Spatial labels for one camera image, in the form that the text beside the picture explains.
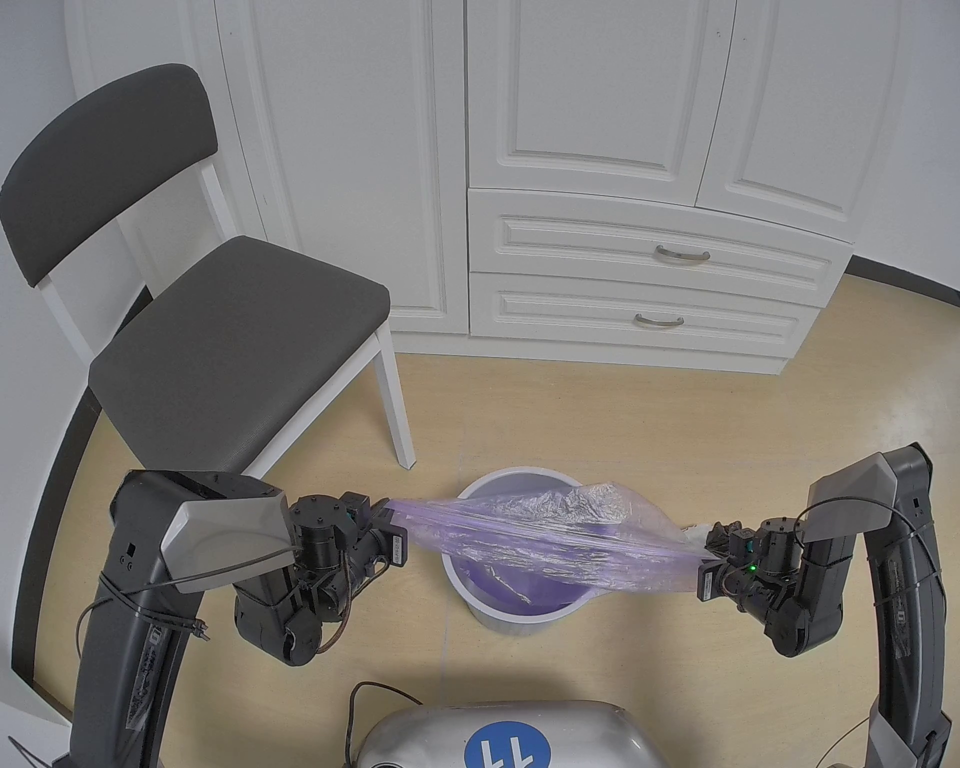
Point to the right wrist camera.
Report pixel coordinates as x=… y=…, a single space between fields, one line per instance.
x=742 y=544

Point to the purple plastic bag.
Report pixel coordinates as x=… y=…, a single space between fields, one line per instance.
x=525 y=529

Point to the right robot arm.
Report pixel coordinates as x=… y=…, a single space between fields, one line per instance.
x=900 y=637

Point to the white trash bin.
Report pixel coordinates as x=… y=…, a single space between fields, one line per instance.
x=517 y=626

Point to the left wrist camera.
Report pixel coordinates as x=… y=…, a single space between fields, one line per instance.
x=356 y=510

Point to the white wardrobe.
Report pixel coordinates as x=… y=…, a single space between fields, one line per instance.
x=600 y=90

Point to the white printed wrapper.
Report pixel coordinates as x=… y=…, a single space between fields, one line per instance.
x=694 y=530

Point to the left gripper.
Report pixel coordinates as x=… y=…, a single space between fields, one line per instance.
x=379 y=551

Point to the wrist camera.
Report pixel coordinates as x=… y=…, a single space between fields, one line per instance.
x=356 y=510
x=742 y=544

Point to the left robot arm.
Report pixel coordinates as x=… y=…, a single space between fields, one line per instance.
x=135 y=675

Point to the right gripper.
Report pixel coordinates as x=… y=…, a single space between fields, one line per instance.
x=724 y=586

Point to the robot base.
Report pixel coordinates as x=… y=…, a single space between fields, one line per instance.
x=450 y=739

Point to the grey and white chair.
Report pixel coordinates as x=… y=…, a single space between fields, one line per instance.
x=225 y=352

